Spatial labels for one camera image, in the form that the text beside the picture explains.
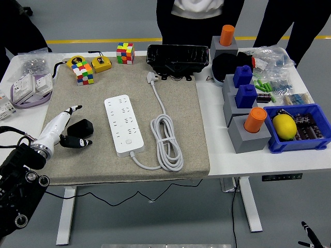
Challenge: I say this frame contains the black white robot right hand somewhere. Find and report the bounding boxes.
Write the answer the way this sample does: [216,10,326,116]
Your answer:
[297,221,324,248]

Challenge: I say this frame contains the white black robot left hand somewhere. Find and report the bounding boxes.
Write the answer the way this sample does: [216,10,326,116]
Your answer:
[38,104,93,153]

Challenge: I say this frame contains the black plug adapter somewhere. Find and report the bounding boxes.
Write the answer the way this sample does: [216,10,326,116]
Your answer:
[66,118,94,139]

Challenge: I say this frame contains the white power strip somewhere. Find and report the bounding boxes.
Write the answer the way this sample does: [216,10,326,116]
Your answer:
[104,94,145,158]

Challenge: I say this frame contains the thin black adapter cord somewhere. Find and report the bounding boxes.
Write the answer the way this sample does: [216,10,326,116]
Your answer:
[45,178,204,207]

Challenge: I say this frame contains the purple tray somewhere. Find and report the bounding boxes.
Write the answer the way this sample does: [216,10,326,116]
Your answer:
[10,73,54,109]

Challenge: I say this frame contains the white socket box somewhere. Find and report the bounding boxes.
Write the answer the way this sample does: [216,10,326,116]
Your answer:
[12,73,36,103]
[35,73,54,94]

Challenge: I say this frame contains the white circuit breaker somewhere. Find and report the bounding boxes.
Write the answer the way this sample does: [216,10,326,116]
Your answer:
[0,89,17,121]

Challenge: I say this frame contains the colourful puzzle cube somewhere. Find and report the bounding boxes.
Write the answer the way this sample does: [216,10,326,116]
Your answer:
[71,61,95,86]
[116,42,136,65]

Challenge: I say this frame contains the black table control panel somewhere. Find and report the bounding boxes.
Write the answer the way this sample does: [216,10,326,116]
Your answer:
[261,173,303,182]

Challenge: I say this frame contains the white table leg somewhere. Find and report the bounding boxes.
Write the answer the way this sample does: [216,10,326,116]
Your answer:
[237,177,264,233]
[56,186,77,246]

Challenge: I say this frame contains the clear bag of screws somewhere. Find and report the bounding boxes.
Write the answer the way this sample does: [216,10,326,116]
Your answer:
[17,48,64,78]

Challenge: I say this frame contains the round yellow tape measure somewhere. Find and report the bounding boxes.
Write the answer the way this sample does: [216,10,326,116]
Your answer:
[53,55,88,78]

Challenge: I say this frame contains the square yellow tape measure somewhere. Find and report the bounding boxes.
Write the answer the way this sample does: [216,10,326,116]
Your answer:
[87,50,113,74]

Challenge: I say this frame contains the blue plastic bin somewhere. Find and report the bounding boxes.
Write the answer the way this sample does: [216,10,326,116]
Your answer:
[263,103,331,154]

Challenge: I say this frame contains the grey box under table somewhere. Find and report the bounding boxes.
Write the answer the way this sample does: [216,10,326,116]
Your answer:
[219,177,241,193]

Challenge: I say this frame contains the dark brown capacitor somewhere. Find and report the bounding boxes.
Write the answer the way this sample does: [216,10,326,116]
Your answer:
[296,126,314,142]
[311,126,326,140]
[294,113,317,127]
[255,93,272,103]

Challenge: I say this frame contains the person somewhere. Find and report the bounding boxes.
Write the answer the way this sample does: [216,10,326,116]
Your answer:
[156,0,245,49]
[252,0,331,69]
[0,0,52,82]

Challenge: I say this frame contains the grey block with socket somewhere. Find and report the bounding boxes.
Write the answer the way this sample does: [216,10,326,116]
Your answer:
[221,74,240,96]
[209,35,238,61]
[227,115,272,154]
[222,91,259,127]

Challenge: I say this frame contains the yellow lemon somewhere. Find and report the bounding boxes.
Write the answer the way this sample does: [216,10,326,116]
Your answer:
[272,114,297,142]

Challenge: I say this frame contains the black office chair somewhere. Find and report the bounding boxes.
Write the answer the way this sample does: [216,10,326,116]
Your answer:
[15,6,34,16]

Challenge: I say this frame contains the small black clip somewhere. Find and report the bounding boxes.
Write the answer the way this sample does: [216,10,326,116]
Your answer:
[275,108,293,119]

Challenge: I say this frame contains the orange cylinder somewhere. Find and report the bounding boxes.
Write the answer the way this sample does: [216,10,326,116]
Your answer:
[219,24,235,47]
[244,107,267,134]

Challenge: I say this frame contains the clear bag of resistors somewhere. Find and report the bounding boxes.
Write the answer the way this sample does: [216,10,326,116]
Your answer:
[281,92,315,106]

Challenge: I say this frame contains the grey-brown mat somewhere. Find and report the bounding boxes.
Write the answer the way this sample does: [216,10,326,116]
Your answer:
[42,55,210,186]

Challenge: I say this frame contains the black wrapped case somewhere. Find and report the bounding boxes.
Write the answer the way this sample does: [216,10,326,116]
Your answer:
[146,44,209,81]

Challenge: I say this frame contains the blue block with knob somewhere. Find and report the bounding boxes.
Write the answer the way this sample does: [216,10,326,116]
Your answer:
[234,84,258,109]
[232,65,253,89]

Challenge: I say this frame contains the small clear bag blue parts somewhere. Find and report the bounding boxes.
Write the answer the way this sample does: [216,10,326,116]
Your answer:
[266,68,295,94]

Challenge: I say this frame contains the light blue dish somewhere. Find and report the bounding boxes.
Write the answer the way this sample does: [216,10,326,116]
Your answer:
[211,64,225,87]

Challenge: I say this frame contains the large clear bag blue parts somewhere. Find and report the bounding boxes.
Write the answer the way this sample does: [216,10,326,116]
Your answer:
[249,45,297,70]

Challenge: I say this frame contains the black cloth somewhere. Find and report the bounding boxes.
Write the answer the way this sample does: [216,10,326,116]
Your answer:
[212,51,257,83]

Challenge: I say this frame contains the black hanging cable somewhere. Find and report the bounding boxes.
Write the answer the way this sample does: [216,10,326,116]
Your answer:
[231,178,240,248]

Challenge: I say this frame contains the white power cord with plug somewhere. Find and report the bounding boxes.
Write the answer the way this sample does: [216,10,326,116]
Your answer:
[130,71,184,172]

